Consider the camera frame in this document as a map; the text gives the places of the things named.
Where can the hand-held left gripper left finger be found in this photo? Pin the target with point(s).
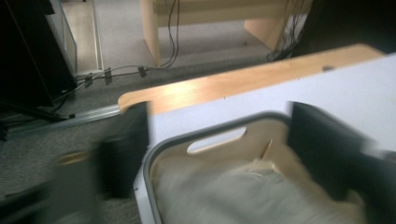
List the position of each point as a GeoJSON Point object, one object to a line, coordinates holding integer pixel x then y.
{"type": "Point", "coordinates": [124, 155]}

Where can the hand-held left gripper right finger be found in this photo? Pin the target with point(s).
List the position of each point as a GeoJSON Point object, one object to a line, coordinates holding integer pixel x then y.
{"type": "Point", "coordinates": [327, 149]}

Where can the beige basket with grey rim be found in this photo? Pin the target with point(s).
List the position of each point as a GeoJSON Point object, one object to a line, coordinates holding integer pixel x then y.
{"type": "Point", "coordinates": [218, 155]}

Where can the grey shorts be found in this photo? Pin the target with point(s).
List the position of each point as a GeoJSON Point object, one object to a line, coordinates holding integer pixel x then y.
{"type": "Point", "coordinates": [233, 196]}

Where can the white table board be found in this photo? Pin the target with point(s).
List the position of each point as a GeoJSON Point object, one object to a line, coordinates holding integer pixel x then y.
{"type": "Point", "coordinates": [342, 90]}

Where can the black metal stand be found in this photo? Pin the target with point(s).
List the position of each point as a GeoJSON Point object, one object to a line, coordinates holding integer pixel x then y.
{"type": "Point", "coordinates": [37, 114]}

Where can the wooden table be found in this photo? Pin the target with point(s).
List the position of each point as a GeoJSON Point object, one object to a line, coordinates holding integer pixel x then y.
{"type": "Point", "coordinates": [218, 87]}

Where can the dark curtain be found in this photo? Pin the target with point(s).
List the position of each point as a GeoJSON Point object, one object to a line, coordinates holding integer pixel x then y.
{"type": "Point", "coordinates": [358, 21]}

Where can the black cabinet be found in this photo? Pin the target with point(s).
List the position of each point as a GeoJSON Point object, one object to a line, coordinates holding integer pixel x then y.
{"type": "Point", "coordinates": [25, 46]}

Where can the light wooden desk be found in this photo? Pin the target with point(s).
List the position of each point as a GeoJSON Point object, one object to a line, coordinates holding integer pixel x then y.
{"type": "Point", "coordinates": [218, 12]}

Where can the aluminium floor rail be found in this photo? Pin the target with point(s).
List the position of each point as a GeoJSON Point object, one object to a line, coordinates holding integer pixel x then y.
{"type": "Point", "coordinates": [77, 117]}

